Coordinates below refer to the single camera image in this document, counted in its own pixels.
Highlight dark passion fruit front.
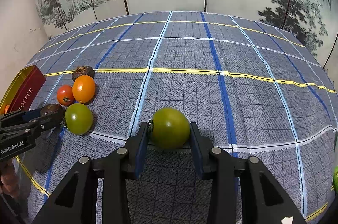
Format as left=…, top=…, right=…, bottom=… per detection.
left=40, top=104, right=65, bottom=119

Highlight dark passion fruit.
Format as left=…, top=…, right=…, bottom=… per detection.
left=72, top=65, right=94, bottom=82
left=40, top=104, right=65, bottom=119

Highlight green tomato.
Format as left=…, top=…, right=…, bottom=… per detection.
left=65, top=103, right=93, bottom=135
left=151, top=107, right=190, bottom=150

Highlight red tomato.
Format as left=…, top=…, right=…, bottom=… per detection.
left=57, top=85, right=75, bottom=107

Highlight smooth orange kumquat fruit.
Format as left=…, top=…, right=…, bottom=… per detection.
left=72, top=75, right=96, bottom=104

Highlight green tomato front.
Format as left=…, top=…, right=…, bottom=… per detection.
left=151, top=107, right=190, bottom=150

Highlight person's left hand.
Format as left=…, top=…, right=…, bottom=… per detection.
left=1, top=159, right=19, bottom=198

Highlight red gold toffee tin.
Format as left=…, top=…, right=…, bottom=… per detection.
left=1, top=65, right=46, bottom=115

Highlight green plastic bag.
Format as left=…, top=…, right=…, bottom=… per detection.
left=332, top=166, right=338, bottom=191

